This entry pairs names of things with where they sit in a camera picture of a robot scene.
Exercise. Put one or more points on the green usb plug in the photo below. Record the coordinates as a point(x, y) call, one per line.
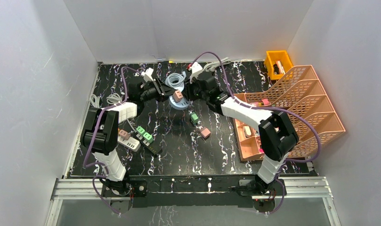
point(194, 119)

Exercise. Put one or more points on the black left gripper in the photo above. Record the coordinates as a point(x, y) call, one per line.
point(159, 89)

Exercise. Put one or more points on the white power strip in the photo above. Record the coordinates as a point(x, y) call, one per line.
point(132, 144)

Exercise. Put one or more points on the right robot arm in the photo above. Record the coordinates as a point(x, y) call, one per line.
point(273, 125)

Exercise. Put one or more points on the peach mesh file organizer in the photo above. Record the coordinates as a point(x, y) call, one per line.
point(301, 92)

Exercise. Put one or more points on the mauve pink usb plug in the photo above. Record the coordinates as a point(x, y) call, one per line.
point(205, 132)

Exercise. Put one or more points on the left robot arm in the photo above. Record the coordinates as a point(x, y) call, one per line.
point(100, 130)

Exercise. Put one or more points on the aluminium frame rail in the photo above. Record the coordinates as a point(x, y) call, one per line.
point(212, 190)

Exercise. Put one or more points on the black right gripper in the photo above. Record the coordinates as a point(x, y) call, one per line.
point(189, 89)

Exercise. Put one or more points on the peach compartment tray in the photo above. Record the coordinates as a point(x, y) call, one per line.
point(248, 140)

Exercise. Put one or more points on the orange plastic bin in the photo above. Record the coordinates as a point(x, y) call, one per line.
point(277, 63)

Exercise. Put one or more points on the salmon pink usb plug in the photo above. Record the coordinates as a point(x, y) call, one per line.
point(177, 96)

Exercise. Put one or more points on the round light blue socket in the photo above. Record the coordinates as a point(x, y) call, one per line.
point(181, 105)

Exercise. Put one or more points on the black long power strip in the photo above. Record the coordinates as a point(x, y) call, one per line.
point(154, 147)

